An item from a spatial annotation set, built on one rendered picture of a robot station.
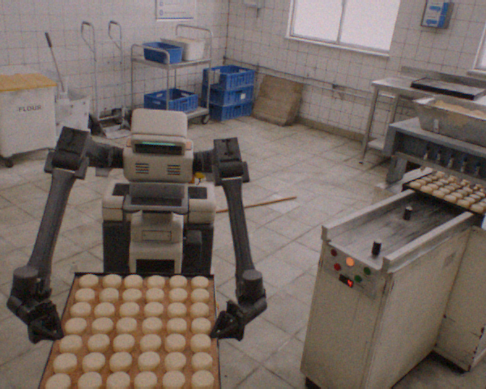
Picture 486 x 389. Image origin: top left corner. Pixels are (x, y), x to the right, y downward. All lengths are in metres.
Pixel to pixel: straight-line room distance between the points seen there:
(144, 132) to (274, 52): 5.09
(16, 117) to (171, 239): 2.88
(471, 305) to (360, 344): 0.71
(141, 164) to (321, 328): 1.09
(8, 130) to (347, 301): 3.47
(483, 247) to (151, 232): 1.53
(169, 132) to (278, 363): 1.40
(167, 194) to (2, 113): 2.90
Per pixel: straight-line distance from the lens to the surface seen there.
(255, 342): 2.83
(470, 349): 2.86
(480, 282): 2.68
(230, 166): 1.51
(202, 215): 2.40
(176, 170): 2.01
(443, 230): 2.31
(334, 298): 2.24
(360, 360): 2.30
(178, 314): 1.36
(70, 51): 5.74
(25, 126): 4.86
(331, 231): 2.12
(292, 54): 6.73
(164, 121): 1.93
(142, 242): 2.18
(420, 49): 5.97
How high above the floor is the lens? 1.86
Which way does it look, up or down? 25 degrees down
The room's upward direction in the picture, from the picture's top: 6 degrees clockwise
